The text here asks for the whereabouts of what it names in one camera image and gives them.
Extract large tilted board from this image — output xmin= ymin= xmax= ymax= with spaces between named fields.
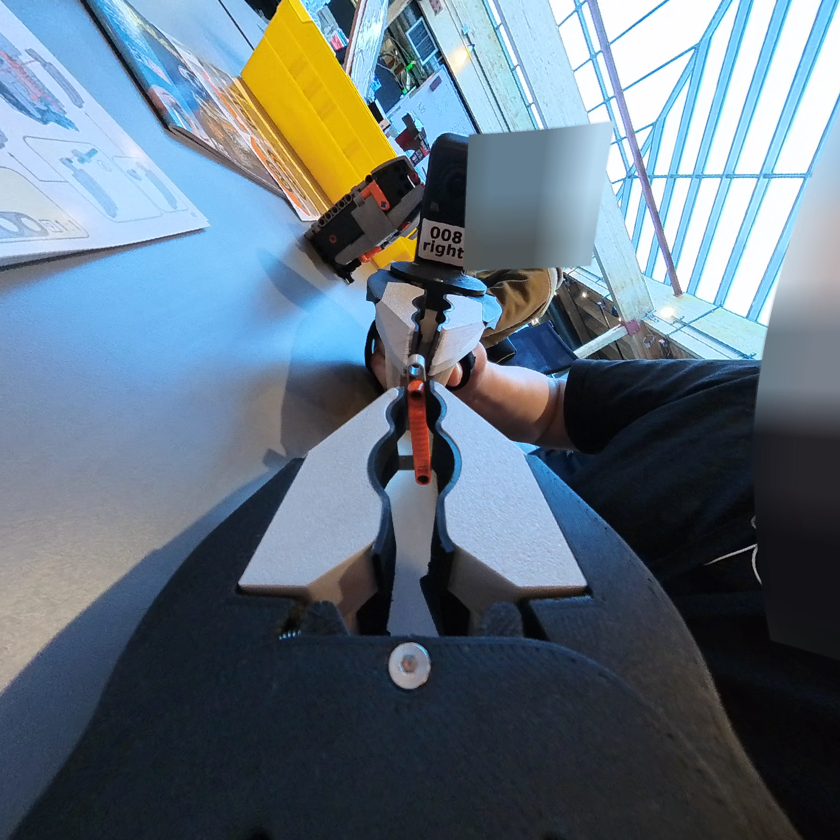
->
xmin=343 ymin=0 xmax=392 ymax=88

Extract open instruction booklet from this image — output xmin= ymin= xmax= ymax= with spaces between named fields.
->
xmin=0 ymin=0 xmax=211 ymax=269

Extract sticker sheet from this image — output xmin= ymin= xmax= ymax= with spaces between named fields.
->
xmin=217 ymin=73 xmax=330 ymax=223

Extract blue manual booklet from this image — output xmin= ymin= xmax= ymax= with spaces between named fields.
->
xmin=84 ymin=0 xmax=290 ymax=198

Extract person's right forearm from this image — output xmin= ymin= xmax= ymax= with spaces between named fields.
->
xmin=469 ymin=361 xmax=580 ymax=454

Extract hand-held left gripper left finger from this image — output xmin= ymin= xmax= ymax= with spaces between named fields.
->
xmin=238 ymin=386 xmax=404 ymax=636

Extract orange toy beam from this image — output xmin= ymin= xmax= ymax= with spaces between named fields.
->
xmin=407 ymin=379 xmax=432 ymax=487

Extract yellow plastic bin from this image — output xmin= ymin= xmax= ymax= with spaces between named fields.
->
xmin=240 ymin=0 xmax=422 ymax=258

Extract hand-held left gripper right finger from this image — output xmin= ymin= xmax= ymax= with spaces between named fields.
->
xmin=428 ymin=382 xmax=588 ymax=636

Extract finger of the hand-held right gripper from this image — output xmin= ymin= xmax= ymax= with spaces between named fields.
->
xmin=373 ymin=283 xmax=422 ymax=389
xmin=425 ymin=297 xmax=487 ymax=385

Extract person's right hand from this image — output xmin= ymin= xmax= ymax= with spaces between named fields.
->
xmin=446 ymin=343 xmax=492 ymax=396

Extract toy car model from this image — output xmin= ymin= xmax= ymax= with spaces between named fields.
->
xmin=304 ymin=156 xmax=425 ymax=284

